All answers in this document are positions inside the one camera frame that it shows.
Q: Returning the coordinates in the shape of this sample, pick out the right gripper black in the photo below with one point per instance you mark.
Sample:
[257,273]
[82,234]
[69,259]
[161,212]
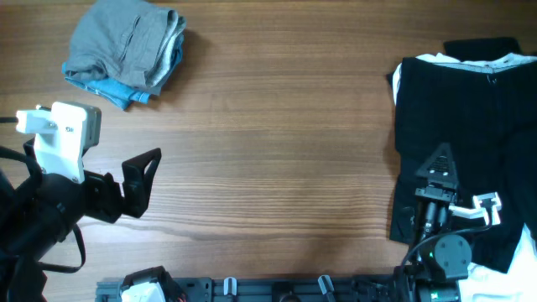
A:
[438,178]

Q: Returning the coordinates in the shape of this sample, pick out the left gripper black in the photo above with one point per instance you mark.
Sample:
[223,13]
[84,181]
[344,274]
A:
[111,201]

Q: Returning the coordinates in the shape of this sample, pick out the grey khaki shorts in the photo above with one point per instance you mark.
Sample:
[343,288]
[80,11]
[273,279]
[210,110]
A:
[135,43]

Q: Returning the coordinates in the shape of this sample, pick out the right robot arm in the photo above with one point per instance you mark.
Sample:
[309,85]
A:
[438,257]

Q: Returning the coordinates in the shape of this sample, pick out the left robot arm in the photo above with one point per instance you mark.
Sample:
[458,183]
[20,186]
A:
[45,208]

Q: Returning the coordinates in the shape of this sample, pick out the folded blue denim shorts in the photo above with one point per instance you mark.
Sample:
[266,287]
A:
[122,95]

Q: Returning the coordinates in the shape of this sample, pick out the black shorts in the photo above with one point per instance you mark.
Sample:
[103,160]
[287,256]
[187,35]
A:
[461,126]

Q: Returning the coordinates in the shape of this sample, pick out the white garment under pile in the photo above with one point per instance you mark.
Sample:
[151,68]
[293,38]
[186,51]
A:
[503,277]

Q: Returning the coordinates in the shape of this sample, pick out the black garment at back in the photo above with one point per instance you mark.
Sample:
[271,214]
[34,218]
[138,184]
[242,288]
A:
[487,49]

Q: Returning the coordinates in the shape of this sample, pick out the left white rail clip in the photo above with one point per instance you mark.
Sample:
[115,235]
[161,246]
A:
[230,286]

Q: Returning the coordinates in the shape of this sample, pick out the white rail clip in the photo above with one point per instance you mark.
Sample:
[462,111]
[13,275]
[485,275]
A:
[325,284]
[230,286]

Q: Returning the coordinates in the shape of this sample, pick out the right white rail clip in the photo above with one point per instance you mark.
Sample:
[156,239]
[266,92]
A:
[325,284]

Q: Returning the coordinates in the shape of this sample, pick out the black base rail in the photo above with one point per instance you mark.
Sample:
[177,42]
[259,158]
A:
[356,289]

